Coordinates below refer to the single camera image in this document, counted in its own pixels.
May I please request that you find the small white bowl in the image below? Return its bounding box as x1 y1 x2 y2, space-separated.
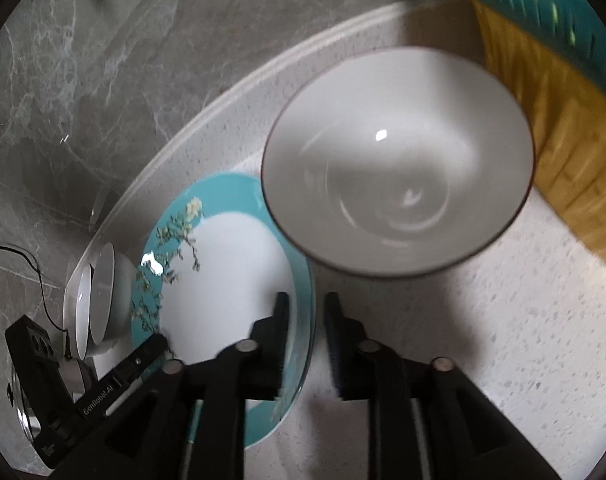
90 242 134 347

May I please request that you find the dark rimmed red patterned bowl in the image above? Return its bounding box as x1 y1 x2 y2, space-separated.
260 46 536 279

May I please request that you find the yellow plastic basin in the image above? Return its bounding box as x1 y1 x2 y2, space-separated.
472 0 606 272

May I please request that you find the deep teal floral plate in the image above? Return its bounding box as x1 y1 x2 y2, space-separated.
130 172 317 449

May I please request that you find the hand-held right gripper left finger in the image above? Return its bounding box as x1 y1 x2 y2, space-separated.
58 292 291 480

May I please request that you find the black power cable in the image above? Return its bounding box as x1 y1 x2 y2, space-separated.
0 245 74 360

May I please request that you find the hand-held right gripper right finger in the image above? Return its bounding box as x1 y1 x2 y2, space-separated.
324 292 558 480

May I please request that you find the large white bowl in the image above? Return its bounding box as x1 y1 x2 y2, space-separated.
62 262 96 359

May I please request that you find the stainless steel electric cooker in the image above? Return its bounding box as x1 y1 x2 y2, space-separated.
7 355 100 443

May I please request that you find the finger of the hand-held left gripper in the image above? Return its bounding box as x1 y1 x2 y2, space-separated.
74 332 170 419

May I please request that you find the teal plastic colander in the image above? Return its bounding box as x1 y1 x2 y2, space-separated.
442 0 606 92

